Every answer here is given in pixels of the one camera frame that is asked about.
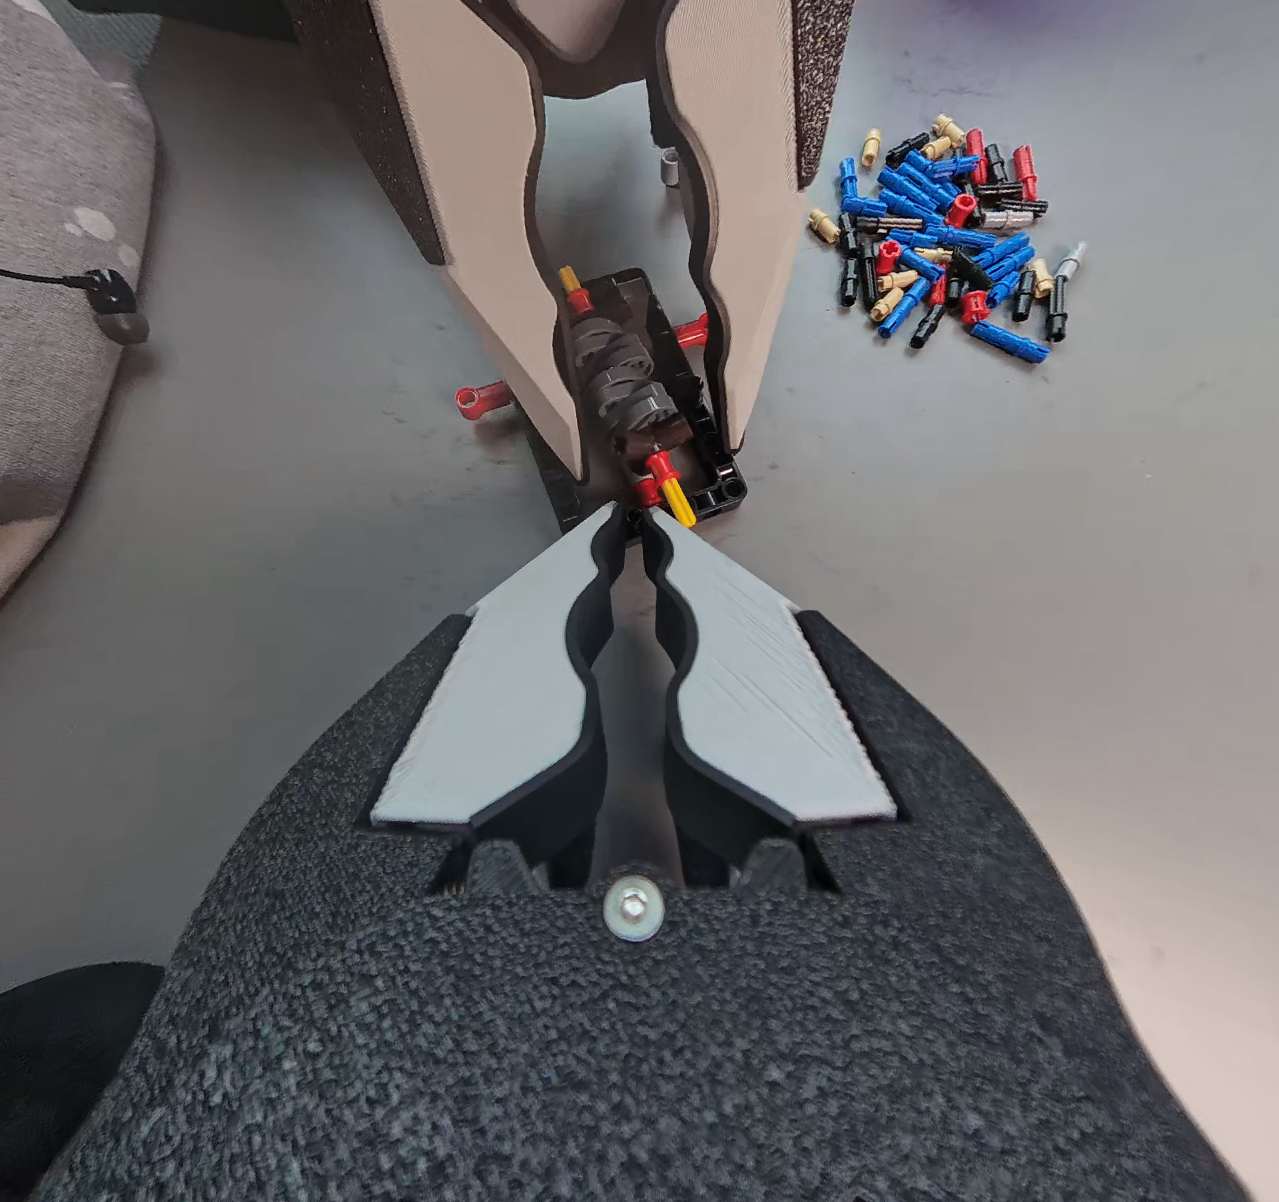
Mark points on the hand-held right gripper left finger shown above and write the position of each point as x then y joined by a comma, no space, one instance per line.
488,723

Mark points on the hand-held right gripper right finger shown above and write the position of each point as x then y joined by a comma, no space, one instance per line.
768,713

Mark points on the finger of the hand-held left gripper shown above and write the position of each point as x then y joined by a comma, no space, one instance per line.
469,174
749,174

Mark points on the black toy frame assembly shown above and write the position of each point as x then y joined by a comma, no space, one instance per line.
638,394

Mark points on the grey desk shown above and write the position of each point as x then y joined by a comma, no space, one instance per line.
999,623

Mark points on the pile of colourful toy pins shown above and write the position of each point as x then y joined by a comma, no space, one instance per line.
939,233

